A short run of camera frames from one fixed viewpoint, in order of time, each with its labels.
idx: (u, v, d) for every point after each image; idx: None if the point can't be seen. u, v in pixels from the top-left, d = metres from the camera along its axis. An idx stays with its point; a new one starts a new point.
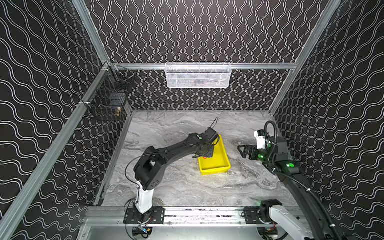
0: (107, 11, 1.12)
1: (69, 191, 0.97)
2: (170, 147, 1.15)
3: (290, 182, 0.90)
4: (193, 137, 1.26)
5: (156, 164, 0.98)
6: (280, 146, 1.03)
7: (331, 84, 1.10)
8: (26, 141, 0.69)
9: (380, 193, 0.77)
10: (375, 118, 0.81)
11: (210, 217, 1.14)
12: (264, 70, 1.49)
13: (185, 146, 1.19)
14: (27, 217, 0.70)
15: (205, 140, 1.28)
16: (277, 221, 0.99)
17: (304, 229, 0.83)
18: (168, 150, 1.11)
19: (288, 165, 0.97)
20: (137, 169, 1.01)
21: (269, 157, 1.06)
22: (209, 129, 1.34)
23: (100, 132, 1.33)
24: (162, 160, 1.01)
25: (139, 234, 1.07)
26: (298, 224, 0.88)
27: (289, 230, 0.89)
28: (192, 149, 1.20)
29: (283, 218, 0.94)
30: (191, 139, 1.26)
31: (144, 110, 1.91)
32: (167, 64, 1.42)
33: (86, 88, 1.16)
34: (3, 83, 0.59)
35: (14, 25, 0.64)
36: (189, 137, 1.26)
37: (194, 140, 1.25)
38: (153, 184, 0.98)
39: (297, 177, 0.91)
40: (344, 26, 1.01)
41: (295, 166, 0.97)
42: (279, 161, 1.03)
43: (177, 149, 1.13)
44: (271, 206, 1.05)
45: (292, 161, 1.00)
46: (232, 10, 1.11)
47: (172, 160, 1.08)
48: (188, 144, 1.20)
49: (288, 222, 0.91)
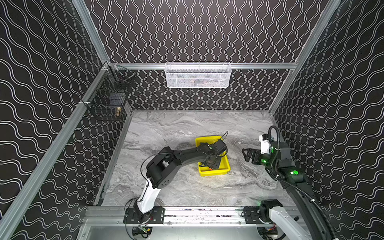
0: (107, 11, 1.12)
1: (69, 191, 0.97)
2: (184, 151, 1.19)
3: (294, 191, 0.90)
4: (205, 146, 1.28)
5: (171, 164, 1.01)
6: (284, 153, 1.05)
7: (331, 84, 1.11)
8: (26, 141, 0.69)
9: (379, 193, 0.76)
10: (375, 118, 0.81)
11: (210, 217, 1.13)
12: (264, 70, 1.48)
13: (198, 152, 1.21)
14: (26, 217, 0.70)
15: (215, 150, 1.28)
16: (277, 223, 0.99)
17: (305, 235, 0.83)
18: (182, 153, 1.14)
19: (293, 172, 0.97)
20: (150, 167, 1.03)
21: (272, 164, 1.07)
22: (219, 141, 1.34)
23: (100, 132, 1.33)
24: (177, 161, 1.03)
25: (139, 234, 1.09)
26: (299, 229, 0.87)
27: (290, 234, 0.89)
28: (204, 156, 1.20)
29: (284, 221, 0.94)
30: (203, 147, 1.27)
31: (144, 110, 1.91)
32: (167, 64, 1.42)
33: (86, 89, 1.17)
34: (3, 83, 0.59)
35: (14, 25, 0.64)
36: (201, 146, 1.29)
37: (205, 148, 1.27)
38: (164, 184, 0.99)
39: (301, 186, 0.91)
40: (344, 26, 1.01)
41: (299, 173, 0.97)
42: (283, 168, 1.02)
43: (190, 154, 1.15)
44: (272, 207, 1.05)
45: (296, 168, 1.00)
46: (232, 10, 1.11)
47: (185, 163, 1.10)
48: (200, 151, 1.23)
49: (289, 226, 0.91)
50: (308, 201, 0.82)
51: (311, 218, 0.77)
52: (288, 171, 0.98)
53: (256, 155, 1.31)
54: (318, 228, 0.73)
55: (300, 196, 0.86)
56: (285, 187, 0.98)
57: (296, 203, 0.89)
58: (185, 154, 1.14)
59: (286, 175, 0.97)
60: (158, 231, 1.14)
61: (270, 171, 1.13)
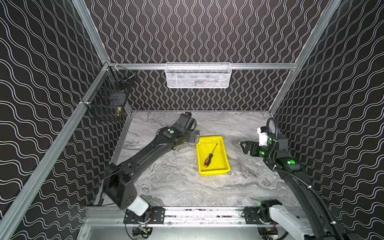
0: (107, 11, 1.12)
1: (69, 191, 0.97)
2: (132, 157, 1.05)
3: (291, 179, 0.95)
4: (162, 135, 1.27)
5: (119, 180, 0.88)
6: (281, 143, 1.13)
7: (331, 84, 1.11)
8: (26, 140, 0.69)
9: (379, 193, 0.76)
10: (375, 118, 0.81)
11: (210, 217, 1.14)
12: (265, 70, 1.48)
13: (154, 148, 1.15)
14: (26, 217, 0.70)
15: (176, 132, 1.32)
16: (276, 221, 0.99)
17: (303, 226, 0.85)
18: (132, 162, 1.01)
19: (289, 162, 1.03)
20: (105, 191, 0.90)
21: (270, 155, 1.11)
22: (182, 116, 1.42)
23: (100, 132, 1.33)
24: (125, 176, 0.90)
25: (139, 234, 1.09)
26: (298, 221, 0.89)
27: (289, 227, 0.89)
28: (164, 148, 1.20)
29: (283, 217, 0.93)
30: (160, 137, 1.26)
31: (144, 110, 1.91)
32: (167, 64, 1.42)
33: (86, 88, 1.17)
34: (3, 83, 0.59)
35: (14, 24, 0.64)
36: (158, 137, 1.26)
37: (163, 138, 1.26)
38: (128, 202, 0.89)
39: (298, 174, 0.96)
40: (344, 26, 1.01)
41: (296, 163, 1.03)
42: (280, 158, 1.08)
43: (140, 158, 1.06)
44: (271, 205, 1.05)
45: (293, 158, 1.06)
46: (232, 10, 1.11)
47: (139, 171, 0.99)
48: (156, 146, 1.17)
49: (287, 219, 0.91)
50: (306, 188, 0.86)
51: (309, 204, 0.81)
52: (285, 160, 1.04)
53: (254, 147, 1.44)
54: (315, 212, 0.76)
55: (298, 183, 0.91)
56: (283, 177, 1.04)
57: (295, 192, 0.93)
58: (135, 161, 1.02)
59: (283, 165, 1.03)
60: (158, 231, 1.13)
61: (267, 164, 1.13)
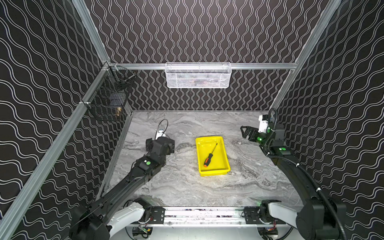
0: (107, 11, 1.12)
1: (69, 191, 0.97)
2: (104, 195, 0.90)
3: (282, 161, 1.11)
4: (138, 169, 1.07)
5: (89, 226, 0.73)
6: (278, 133, 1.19)
7: (331, 84, 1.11)
8: (26, 140, 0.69)
9: (379, 193, 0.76)
10: (375, 118, 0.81)
11: (210, 217, 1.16)
12: (264, 70, 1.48)
13: (129, 184, 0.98)
14: (26, 217, 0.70)
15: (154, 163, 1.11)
16: (275, 215, 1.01)
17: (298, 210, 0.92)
18: (104, 201, 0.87)
19: (281, 148, 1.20)
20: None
21: (266, 142, 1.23)
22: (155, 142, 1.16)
23: (100, 132, 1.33)
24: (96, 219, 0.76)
25: (139, 234, 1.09)
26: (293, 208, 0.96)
27: (287, 216, 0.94)
28: (140, 182, 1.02)
29: (281, 208, 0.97)
30: (135, 170, 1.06)
31: (144, 110, 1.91)
32: (167, 64, 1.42)
33: (86, 88, 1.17)
34: (3, 83, 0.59)
35: (14, 25, 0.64)
36: (134, 170, 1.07)
37: (139, 171, 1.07)
38: None
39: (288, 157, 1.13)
40: (344, 26, 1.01)
41: (287, 150, 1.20)
42: (275, 146, 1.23)
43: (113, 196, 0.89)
44: (269, 203, 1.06)
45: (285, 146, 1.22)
46: (232, 10, 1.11)
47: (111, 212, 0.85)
48: (132, 181, 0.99)
49: (284, 208, 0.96)
50: (294, 166, 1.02)
51: (298, 178, 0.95)
52: (278, 148, 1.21)
53: (253, 133, 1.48)
54: (303, 183, 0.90)
55: (288, 162, 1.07)
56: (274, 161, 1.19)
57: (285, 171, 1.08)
58: (108, 199, 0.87)
59: (276, 151, 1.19)
60: (158, 230, 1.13)
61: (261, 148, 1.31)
